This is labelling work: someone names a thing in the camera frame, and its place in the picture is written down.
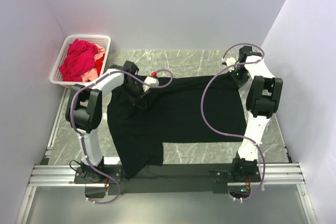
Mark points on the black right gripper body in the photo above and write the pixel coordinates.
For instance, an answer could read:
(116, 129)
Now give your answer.
(240, 74)

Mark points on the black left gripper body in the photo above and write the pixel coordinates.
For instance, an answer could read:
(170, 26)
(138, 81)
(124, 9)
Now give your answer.
(136, 92)

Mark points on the black t shirt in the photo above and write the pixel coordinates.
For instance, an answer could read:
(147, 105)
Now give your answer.
(187, 110)

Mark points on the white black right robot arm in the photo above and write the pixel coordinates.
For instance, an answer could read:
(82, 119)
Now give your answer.
(262, 102)

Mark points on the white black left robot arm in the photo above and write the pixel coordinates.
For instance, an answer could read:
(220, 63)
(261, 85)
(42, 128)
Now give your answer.
(85, 107)

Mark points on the orange red t shirt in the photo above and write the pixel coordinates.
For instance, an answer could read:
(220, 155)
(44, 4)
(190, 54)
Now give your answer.
(99, 63)

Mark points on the white plastic laundry basket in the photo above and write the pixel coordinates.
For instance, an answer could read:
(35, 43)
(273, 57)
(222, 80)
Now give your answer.
(101, 40)

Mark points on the black base crossbar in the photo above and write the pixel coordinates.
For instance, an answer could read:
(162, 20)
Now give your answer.
(174, 178)

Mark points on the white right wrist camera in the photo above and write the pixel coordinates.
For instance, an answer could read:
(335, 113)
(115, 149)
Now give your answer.
(229, 63)

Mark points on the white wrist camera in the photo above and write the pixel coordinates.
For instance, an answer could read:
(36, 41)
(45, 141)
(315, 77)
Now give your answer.
(229, 63)
(150, 81)

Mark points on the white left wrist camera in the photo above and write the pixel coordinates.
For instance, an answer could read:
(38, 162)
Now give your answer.
(150, 81)

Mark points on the aluminium frame rail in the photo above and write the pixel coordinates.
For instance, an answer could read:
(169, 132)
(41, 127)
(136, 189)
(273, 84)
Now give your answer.
(53, 197)

